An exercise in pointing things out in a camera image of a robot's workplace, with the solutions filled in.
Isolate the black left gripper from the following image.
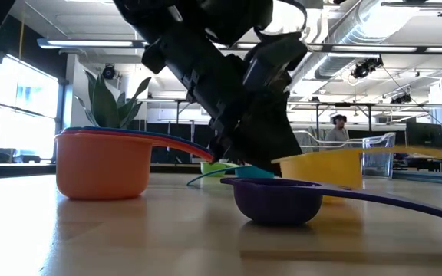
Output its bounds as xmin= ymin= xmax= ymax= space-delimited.
xmin=140 ymin=28 xmax=302 ymax=173

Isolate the black metal stand frame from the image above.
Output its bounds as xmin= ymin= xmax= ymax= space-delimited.
xmin=315 ymin=101 xmax=374 ymax=136
xmin=174 ymin=98 xmax=191 ymax=127

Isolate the black overhead frame bar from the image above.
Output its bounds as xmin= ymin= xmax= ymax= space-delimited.
xmin=36 ymin=37 xmax=442 ymax=54

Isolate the black track light cluster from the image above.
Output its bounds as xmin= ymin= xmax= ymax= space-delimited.
xmin=391 ymin=93 xmax=413 ymax=105
xmin=351 ymin=56 xmax=384 ymax=80

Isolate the teal measuring cup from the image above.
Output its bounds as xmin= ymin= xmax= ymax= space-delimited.
xmin=186 ymin=164 xmax=275 ymax=187

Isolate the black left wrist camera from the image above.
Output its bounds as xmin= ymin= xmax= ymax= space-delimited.
xmin=242 ymin=32 xmax=309 ymax=95

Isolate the black ceiling spotlight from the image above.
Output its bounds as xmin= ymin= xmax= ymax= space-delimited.
xmin=101 ymin=64 xmax=117 ymax=81

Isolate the silver ventilation duct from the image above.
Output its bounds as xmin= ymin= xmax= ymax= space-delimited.
xmin=308 ymin=0 xmax=424 ymax=80

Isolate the person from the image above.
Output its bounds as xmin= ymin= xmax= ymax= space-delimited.
xmin=323 ymin=113 xmax=351 ymax=150

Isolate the purple measuring cup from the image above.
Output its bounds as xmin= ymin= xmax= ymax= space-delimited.
xmin=220 ymin=176 xmax=442 ymax=227

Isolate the large bright window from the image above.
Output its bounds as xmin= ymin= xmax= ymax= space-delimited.
xmin=0 ymin=55 xmax=68 ymax=162

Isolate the black computer monitor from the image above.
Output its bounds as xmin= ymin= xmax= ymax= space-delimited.
xmin=405 ymin=121 xmax=442 ymax=153

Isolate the clear plastic basket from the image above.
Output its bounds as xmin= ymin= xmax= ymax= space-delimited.
xmin=292 ymin=130 xmax=397 ymax=179

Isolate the black aluminium table frame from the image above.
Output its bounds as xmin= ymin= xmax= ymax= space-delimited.
xmin=0 ymin=163 xmax=57 ymax=179

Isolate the yellow measuring cup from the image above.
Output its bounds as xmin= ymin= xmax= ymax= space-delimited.
xmin=270 ymin=145 xmax=442 ymax=204

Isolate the green measuring cup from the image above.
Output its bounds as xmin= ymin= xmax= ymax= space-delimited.
xmin=200 ymin=161 xmax=238 ymax=178

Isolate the orange measuring cup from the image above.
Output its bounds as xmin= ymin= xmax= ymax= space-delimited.
xmin=54 ymin=130 xmax=215 ymax=201

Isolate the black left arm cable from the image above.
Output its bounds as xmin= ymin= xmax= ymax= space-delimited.
xmin=253 ymin=0 xmax=308 ymax=42

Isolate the green snake plant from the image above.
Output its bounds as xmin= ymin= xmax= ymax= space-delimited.
xmin=74 ymin=70 xmax=153 ymax=130

